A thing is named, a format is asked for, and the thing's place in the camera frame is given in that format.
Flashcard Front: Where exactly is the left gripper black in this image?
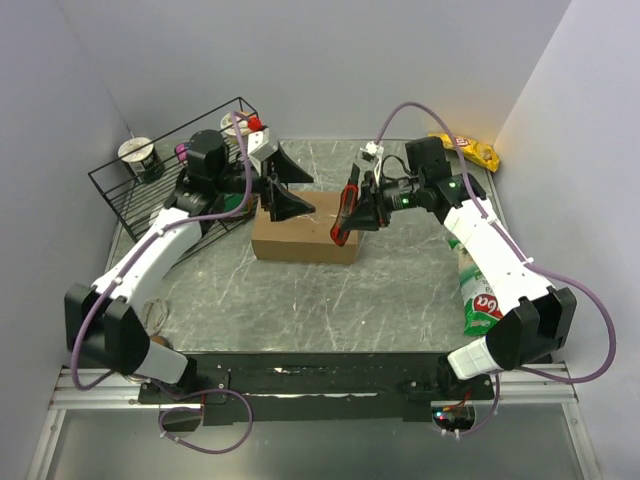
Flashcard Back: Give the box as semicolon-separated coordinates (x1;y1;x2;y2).
215;143;316;221

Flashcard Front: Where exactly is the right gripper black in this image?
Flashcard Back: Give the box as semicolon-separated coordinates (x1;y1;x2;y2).
341;170;425;232

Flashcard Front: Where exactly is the red black utility knife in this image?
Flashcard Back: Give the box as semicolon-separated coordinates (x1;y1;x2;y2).
330;184;359;247

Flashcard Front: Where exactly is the brown cardboard express box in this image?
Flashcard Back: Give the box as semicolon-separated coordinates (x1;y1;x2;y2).
251;191;359;265

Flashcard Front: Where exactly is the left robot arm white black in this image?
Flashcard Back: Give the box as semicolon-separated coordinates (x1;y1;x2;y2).
64;127;315;402

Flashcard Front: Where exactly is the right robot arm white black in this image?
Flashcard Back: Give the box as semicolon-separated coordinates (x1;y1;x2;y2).
330;137;577;399

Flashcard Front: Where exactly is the yogurt cup peach label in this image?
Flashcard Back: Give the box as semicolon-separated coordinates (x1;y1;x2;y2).
220;111;251;145

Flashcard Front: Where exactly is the small purple yogurt cup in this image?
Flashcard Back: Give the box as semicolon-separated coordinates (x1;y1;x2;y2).
174;143;190;165

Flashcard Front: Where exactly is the yellow lays chips bag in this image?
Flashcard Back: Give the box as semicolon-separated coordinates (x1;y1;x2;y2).
429;132;501;173

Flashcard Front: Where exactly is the dark labelled yogurt cup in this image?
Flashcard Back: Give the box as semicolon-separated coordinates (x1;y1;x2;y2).
117;137;164;184

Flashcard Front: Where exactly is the green cassava chips bag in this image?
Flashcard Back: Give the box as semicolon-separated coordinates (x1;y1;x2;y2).
448;238;503;337

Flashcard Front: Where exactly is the white chobani yogurt cup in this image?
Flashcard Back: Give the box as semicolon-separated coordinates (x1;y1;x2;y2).
140;298;169;335

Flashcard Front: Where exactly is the orange labelled tin can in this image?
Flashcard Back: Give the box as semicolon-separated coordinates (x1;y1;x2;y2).
150;335;172;349

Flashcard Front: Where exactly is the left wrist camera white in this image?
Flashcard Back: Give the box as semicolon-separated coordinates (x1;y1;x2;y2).
246;116;278;174

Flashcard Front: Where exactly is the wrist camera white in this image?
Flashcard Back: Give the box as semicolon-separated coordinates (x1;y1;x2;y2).
246;116;278;174
356;141;384;177

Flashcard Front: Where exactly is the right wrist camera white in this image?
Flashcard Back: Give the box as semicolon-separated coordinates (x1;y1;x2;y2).
356;141;384;177

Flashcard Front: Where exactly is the black wire rack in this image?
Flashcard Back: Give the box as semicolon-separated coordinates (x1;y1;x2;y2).
88;96;260;267

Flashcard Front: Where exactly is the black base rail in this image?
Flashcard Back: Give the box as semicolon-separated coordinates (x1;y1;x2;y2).
138;352;496;426

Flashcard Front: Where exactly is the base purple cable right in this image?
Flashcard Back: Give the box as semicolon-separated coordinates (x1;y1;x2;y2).
441;374;502;441

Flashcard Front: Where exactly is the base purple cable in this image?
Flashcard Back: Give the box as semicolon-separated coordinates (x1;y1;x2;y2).
441;374;502;441
149;384;254;455

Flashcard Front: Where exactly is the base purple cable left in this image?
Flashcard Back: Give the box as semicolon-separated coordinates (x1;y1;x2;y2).
149;384;254;455

